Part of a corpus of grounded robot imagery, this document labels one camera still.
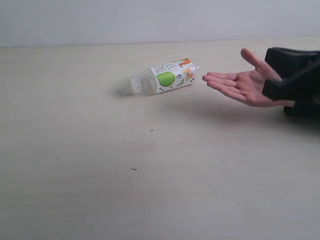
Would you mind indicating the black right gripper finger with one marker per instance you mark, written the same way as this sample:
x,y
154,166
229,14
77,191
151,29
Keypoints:
x,y
302,85
286,61

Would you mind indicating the clear tea bottle apple label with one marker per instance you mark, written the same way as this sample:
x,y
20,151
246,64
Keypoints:
x,y
165,77

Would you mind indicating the black sleeved forearm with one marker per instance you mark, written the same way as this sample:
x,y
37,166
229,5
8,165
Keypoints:
x,y
304,109

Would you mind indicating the person's open bare hand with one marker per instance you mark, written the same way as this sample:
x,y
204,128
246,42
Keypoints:
x,y
246,87

